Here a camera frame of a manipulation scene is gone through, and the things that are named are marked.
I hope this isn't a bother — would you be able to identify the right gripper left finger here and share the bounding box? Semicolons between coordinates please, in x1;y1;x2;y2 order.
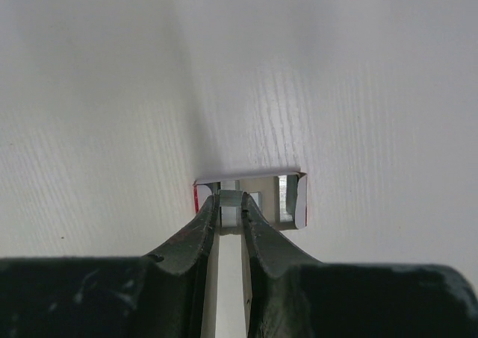
1;195;220;337

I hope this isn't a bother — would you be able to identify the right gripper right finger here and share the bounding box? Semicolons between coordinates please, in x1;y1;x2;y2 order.
241;194;477;337

